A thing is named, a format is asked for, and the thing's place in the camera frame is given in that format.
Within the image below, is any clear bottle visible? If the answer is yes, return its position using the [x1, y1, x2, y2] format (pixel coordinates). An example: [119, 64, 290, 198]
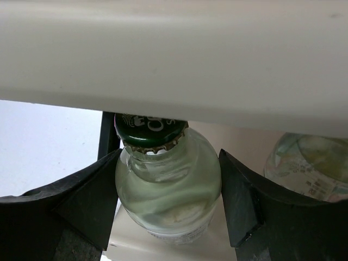
[263, 133, 347, 202]
[114, 113, 221, 245]

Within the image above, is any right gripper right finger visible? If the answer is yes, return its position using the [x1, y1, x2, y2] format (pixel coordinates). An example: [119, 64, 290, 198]
[219, 150, 347, 260]

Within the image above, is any beige three-tier shelf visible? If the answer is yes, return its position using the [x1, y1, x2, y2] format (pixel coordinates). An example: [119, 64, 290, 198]
[1, 1, 347, 260]

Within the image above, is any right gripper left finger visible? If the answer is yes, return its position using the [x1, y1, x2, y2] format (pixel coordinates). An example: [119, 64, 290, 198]
[1, 150, 120, 260]

